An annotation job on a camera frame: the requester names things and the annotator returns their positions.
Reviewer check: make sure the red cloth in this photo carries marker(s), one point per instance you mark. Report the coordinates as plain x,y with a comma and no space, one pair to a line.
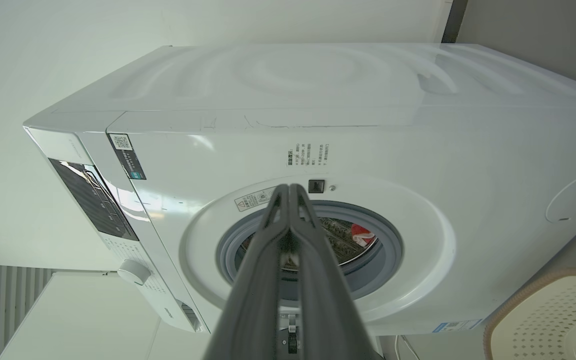
361,233

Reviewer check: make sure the triangle warning label sticker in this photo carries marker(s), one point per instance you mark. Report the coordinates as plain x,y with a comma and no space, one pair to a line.
253,200

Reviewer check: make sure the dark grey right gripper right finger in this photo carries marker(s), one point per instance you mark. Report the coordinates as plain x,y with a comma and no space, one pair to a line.
325,310

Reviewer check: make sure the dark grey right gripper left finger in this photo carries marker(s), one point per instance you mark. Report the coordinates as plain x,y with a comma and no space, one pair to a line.
253,300

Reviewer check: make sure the blue energy label sticker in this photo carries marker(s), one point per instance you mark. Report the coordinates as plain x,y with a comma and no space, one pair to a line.
455,326

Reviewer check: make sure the white front-load washing machine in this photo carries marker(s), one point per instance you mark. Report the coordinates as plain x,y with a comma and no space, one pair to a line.
468,140

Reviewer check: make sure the black glossy control display panel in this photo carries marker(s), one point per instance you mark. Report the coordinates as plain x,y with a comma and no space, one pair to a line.
95,200

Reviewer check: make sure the grey rubber door gasket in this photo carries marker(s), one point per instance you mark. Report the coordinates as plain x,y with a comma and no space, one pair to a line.
388,250

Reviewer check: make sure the white washing machine dial knob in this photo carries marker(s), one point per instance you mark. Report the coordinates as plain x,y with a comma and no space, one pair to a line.
133,272

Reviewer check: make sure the beige perforated laundry basket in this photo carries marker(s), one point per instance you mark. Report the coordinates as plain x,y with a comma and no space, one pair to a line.
543,320

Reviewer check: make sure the white cabinet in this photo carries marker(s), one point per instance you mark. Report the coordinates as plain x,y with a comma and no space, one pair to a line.
88,320

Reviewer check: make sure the QR code sticker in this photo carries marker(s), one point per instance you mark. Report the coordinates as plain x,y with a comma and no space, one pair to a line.
127,156

